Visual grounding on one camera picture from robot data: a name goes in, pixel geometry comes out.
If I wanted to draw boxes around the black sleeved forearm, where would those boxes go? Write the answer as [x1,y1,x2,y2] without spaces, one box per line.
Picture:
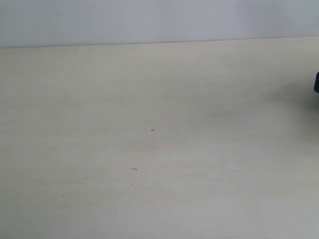
[314,72,319,93]

